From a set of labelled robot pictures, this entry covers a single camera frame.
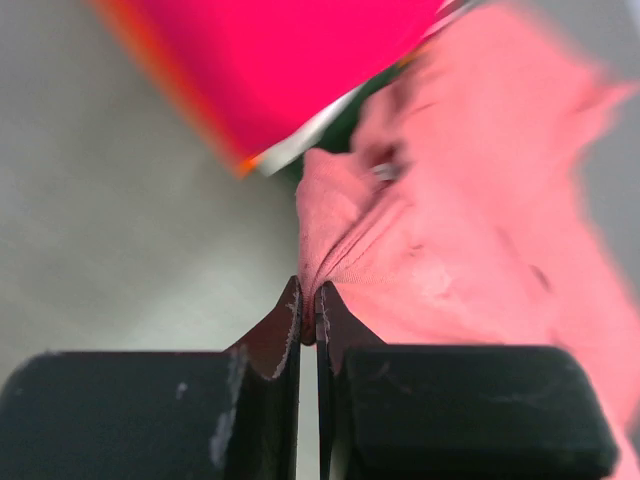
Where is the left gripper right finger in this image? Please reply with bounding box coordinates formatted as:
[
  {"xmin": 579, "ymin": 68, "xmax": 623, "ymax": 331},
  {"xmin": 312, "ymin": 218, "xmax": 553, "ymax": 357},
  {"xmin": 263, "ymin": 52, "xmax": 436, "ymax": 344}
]
[{"xmin": 313, "ymin": 283, "xmax": 619, "ymax": 479}]

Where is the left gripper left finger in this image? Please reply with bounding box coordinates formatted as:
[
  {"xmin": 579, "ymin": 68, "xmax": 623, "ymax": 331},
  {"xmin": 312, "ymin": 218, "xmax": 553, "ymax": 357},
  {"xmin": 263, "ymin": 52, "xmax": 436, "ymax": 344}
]
[{"xmin": 1, "ymin": 278, "xmax": 302, "ymax": 479}]

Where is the salmon pink t shirt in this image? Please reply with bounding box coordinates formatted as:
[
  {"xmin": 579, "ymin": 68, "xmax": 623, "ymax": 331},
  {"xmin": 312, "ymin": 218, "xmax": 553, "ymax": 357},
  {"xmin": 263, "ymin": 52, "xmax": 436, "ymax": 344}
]
[{"xmin": 296, "ymin": 1, "xmax": 639, "ymax": 479}]

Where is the green folded t shirt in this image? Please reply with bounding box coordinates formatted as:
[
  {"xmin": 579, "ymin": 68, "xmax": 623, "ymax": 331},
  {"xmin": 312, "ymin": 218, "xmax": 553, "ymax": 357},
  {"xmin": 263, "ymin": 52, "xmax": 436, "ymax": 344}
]
[{"xmin": 311, "ymin": 50, "xmax": 419, "ymax": 153}]

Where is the magenta folded t shirt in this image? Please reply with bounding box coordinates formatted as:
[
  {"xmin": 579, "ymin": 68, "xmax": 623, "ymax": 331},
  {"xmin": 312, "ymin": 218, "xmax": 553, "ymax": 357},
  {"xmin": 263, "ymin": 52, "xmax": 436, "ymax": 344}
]
[{"xmin": 119, "ymin": 0, "xmax": 451, "ymax": 161}]

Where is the orange folded t shirt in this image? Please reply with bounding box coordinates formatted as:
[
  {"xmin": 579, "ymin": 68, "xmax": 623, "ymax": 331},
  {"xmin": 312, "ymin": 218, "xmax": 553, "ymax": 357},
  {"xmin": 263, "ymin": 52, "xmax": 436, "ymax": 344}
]
[{"xmin": 90, "ymin": 1, "xmax": 261, "ymax": 177}]

